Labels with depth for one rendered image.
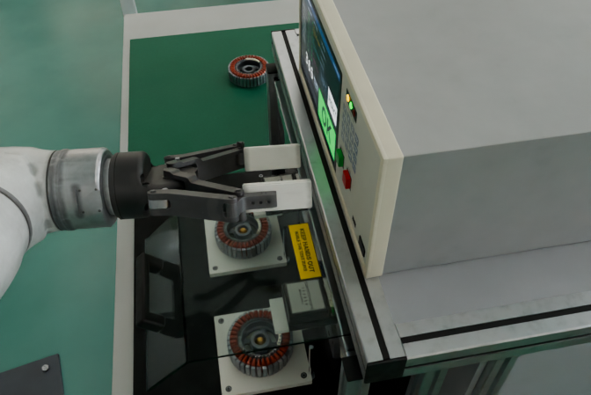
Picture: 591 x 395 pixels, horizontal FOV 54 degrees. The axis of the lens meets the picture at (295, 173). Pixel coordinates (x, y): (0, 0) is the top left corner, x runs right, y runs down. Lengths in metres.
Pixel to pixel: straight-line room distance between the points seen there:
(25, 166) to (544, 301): 0.60
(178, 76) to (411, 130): 1.12
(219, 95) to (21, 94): 1.64
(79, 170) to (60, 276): 1.60
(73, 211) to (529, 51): 0.55
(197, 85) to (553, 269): 1.10
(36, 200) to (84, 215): 0.05
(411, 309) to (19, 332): 1.63
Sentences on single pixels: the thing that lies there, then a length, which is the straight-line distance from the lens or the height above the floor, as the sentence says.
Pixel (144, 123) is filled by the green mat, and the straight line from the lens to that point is 1.53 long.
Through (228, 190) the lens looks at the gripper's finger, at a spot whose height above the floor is 1.29.
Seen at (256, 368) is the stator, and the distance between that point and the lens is 1.02.
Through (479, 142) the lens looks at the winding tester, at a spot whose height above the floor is 1.32.
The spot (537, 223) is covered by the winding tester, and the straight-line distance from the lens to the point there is 0.77.
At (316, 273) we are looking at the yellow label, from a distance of 0.79.
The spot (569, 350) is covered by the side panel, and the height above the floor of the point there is 1.03.
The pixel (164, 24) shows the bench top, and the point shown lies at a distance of 1.90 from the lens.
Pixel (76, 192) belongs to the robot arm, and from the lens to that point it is 0.65.
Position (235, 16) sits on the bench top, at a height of 0.75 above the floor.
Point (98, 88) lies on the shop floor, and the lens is 2.98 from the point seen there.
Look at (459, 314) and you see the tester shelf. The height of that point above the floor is 1.12.
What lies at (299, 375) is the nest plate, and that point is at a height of 0.78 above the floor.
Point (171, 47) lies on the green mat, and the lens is 1.79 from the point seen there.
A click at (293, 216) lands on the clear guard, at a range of 0.85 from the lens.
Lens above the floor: 1.72
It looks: 46 degrees down
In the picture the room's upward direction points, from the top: straight up
